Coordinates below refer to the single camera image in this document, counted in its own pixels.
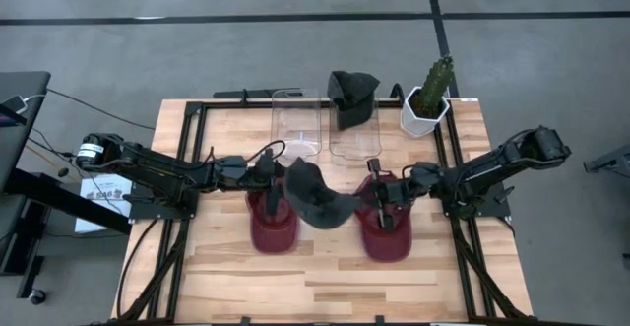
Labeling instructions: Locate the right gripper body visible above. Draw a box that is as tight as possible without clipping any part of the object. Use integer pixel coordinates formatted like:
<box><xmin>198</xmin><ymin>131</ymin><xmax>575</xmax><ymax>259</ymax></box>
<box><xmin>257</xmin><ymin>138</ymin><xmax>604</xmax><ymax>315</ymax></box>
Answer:
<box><xmin>391</xmin><ymin>180</ymin><xmax>417</xmax><ymax>208</ymax></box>

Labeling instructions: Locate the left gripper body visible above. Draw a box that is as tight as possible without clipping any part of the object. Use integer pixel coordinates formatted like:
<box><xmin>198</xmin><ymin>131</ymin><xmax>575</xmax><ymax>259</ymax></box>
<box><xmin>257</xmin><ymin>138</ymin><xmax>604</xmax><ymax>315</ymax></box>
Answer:
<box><xmin>244</xmin><ymin>162</ymin><xmax>270</xmax><ymax>193</ymax></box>

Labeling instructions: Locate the maroon baseball cap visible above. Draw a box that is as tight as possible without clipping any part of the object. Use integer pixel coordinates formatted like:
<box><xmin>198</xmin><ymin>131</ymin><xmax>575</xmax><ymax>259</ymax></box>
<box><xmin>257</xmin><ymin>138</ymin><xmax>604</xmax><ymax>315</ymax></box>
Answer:
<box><xmin>245</xmin><ymin>187</ymin><xmax>300</xmax><ymax>255</ymax></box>
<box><xmin>354</xmin><ymin>170</ymin><xmax>413</xmax><ymax>263</ymax></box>

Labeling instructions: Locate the black baseball cap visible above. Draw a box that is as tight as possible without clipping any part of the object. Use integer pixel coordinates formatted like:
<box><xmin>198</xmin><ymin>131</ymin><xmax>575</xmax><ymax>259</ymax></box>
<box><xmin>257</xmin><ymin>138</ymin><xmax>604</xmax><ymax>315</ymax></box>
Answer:
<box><xmin>327</xmin><ymin>70</ymin><xmax>381</xmax><ymax>131</ymax></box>
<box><xmin>283</xmin><ymin>157</ymin><xmax>361</xmax><ymax>230</ymax></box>

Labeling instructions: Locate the clear plastic bin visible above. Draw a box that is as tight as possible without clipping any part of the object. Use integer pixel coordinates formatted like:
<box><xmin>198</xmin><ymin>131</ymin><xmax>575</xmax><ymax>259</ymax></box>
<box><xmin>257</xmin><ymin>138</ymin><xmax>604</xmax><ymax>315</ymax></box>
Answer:
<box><xmin>268</xmin><ymin>88</ymin><xmax>324</xmax><ymax>165</ymax></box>
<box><xmin>324</xmin><ymin>88</ymin><xmax>383</xmax><ymax>162</ymax></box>

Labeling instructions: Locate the white hexagonal plant pot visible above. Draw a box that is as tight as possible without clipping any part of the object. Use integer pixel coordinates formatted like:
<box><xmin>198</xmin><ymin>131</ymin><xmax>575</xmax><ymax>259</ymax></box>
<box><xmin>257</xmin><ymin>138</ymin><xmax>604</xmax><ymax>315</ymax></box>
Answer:
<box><xmin>399</xmin><ymin>86</ymin><xmax>452</xmax><ymax>139</ymax></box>

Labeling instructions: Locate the green cactus plant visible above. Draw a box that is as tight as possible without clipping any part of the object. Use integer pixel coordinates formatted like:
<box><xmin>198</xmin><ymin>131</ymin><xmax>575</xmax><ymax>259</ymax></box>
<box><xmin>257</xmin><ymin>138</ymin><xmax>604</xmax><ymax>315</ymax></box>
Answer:
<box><xmin>417</xmin><ymin>53</ymin><xmax>455</xmax><ymax>119</ymax></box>

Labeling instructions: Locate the white printed paper sheet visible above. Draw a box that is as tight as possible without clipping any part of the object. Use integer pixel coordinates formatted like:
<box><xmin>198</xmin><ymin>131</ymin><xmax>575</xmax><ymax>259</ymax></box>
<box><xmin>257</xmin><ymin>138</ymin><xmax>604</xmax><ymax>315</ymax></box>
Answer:
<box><xmin>74</xmin><ymin>172</ymin><xmax>134</xmax><ymax>234</ymax></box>

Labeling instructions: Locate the black side table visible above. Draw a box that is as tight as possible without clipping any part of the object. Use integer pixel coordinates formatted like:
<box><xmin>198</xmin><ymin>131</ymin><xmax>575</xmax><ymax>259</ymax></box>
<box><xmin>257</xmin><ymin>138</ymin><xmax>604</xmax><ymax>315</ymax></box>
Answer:
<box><xmin>0</xmin><ymin>71</ymin><xmax>133</xmax><ymax>300</ymax></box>

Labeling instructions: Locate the smartphone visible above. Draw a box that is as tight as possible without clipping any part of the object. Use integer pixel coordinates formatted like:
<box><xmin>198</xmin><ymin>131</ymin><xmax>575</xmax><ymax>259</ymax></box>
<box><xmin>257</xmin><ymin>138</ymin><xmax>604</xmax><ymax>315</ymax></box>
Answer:
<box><xmin>0</xmin><ymin>94</ymin><xmax>30</xmax><ymax>116</ymax></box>

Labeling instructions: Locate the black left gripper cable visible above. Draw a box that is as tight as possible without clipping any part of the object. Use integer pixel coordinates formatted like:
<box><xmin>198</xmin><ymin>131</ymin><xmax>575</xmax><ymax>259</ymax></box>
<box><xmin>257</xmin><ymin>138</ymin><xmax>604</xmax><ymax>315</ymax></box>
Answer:
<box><xmin>245</xmin><ymin>140</ymin><xmax>287</xmax><ymax>165</ymax></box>

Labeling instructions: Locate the black metal table frame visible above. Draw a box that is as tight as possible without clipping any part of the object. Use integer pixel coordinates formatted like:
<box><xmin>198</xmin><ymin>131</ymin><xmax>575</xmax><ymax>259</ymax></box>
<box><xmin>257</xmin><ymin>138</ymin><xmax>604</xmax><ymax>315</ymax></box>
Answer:
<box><xmin>111</xmin><ymin>97</ymin><xmax>537</xmax><ymax>326</ymax></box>

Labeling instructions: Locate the black edge bracket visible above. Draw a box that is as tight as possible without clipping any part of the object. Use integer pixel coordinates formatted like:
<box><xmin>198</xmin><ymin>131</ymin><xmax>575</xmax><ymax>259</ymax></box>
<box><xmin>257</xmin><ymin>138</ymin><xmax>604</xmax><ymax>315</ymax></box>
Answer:
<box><xmin>212</xmin><ymin>88</ymin><xmax>304</xmax><ymax>100</ymax></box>

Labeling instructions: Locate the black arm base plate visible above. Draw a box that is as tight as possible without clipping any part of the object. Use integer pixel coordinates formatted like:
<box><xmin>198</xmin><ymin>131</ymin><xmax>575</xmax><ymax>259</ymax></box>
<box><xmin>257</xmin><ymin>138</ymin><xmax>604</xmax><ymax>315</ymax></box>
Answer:
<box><xmin>122</xmin><ymin>187</ymin><xmax>199</xmax><ymax>221</ymax></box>
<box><xmin>441</xmin><ymin>180</ymin><xmax>513</xmax><ymax>219</ymax></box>

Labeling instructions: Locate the black frame-side cable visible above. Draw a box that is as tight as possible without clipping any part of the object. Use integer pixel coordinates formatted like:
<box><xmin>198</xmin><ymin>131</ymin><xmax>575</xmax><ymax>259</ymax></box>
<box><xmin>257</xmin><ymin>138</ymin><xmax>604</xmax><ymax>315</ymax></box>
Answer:
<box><xmin>116</xmin><ymin>217</ymin><xmax>166</xmax><ymax>320</ymax></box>

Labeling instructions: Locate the black floor cable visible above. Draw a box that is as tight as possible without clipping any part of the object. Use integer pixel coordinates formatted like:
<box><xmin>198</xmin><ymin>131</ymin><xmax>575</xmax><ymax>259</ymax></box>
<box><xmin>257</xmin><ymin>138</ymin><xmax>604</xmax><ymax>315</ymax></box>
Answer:
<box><xmin>46</xmin><ymin>88</ymin><xmax>158</xmax><ymax>132</ymax></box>

